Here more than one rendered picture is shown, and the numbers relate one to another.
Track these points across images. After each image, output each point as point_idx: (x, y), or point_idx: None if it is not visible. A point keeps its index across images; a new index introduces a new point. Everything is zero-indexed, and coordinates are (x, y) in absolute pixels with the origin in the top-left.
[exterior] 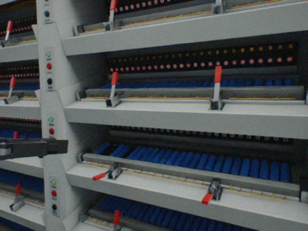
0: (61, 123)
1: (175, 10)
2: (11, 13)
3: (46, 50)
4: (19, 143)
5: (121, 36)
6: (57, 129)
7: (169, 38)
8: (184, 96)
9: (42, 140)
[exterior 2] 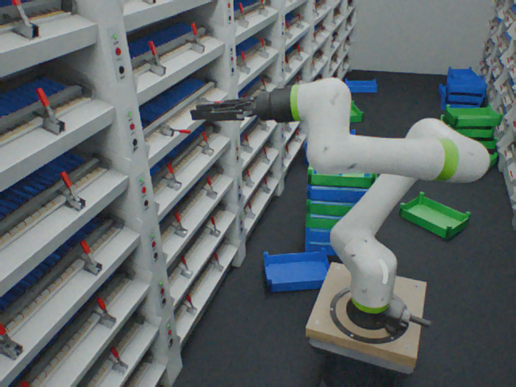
0: (137, 111)
1: None
2: None
3: (111, 31)
4: (244, 97)
5: (163, 8)
6: (135, 120)
7: (182, 7)
8: (172, 49)
9: (217, 102)
